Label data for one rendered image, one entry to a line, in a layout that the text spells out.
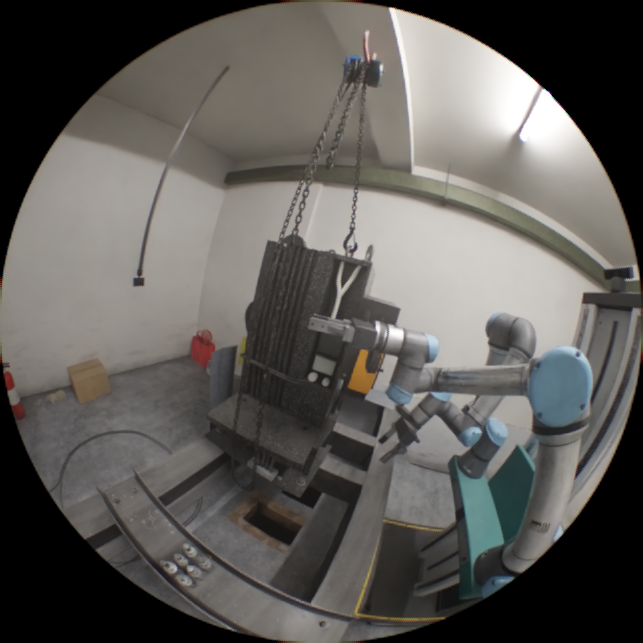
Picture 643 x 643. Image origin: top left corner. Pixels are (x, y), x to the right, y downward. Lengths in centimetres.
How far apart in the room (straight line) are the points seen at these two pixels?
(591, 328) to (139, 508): 164
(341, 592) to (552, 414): 79
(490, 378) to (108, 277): 278
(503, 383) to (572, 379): 23
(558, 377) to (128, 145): 294
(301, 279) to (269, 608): 117
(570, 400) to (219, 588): 92
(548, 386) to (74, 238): 277
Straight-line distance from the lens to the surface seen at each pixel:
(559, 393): 37
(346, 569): 92
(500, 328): 87
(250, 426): 89
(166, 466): 105
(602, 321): 94
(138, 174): 265
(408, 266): 195
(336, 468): 115
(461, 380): 59
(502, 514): 95
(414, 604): 141
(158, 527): 92
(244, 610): 85
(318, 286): 78
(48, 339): 269
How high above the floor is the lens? 151
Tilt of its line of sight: 11 degrees down
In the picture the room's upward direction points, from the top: 15 degrees clockwise
